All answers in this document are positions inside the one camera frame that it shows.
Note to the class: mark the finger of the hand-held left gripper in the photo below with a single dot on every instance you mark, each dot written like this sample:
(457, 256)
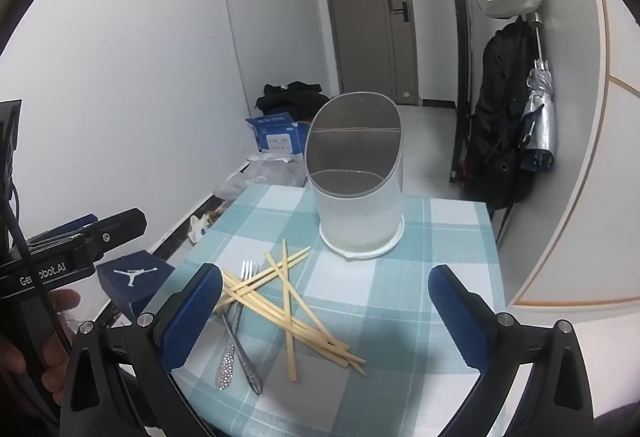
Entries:
(122, 224)
(75, 224)

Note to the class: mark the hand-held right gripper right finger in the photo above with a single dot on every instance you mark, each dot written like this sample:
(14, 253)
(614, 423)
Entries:
(457, 322)

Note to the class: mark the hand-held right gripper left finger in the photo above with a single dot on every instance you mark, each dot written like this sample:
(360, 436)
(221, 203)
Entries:
(192, 317)

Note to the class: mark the silver fork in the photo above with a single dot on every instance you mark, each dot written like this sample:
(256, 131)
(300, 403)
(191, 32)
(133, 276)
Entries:
(226, 367)

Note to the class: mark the silver spoon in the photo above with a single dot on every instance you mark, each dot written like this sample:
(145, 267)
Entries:
(250, 372)

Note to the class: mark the bunch of wooden chopsticks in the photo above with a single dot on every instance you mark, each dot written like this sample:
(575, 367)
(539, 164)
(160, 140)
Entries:
(289, 317)

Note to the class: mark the white utensil holder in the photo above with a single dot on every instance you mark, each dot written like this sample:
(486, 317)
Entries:
(360, 217)

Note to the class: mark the person's left hand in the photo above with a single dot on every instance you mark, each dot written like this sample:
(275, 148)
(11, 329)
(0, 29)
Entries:
(62, 302)

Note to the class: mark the navy shoe box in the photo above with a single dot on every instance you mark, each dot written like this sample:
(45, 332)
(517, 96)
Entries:
(130, 282)

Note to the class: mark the teal checked tablecloth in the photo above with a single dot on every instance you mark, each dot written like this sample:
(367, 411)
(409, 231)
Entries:
(400, 297)

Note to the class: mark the grey plastic bag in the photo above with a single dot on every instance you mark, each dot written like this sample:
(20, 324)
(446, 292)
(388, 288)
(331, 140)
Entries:
(270, 174)

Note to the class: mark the blue cardboard box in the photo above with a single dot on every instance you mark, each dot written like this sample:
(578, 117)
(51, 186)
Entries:
(277, 137)

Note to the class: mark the black jacket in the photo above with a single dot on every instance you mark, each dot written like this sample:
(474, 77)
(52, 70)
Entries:
(500, 117)

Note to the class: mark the silver folded umbrella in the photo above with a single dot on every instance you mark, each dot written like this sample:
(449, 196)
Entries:
(542, 127)

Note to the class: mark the black clothes pile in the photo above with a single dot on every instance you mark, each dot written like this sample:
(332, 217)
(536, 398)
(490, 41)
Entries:
(295, 99)

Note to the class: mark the black framed glass door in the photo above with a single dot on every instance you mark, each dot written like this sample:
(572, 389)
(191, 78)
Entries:
(462, 67)

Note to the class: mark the black door lock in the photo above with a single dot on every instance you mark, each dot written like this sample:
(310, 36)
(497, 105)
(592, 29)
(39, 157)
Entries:
(401, 12)

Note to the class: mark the grey door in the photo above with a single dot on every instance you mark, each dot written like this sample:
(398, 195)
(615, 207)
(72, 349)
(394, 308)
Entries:
(360, 17)

